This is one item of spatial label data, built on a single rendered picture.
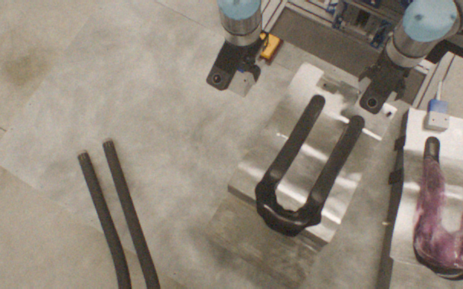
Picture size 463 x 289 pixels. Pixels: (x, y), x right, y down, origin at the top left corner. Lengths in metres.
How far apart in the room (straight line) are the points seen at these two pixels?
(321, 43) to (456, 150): 0.93
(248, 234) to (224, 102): 0.36
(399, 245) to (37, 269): 1.56
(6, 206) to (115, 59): 1.14
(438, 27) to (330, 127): 0.42
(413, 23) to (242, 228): 0.59
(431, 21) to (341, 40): 1.20
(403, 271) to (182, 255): 0.52
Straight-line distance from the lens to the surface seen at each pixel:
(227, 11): 0.76
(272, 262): 1.06
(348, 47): 1.95
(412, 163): 1.13
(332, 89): 1.15
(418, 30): 0.79
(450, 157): 1.19
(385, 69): 0.93
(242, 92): 1.05
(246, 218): 1.06
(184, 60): 1.25
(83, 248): 2.06
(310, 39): 1.95
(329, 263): 1.13
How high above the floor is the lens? 1.92
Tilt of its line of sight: 75 degrees down
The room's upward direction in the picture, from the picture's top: 10 degrees counter-clockwise
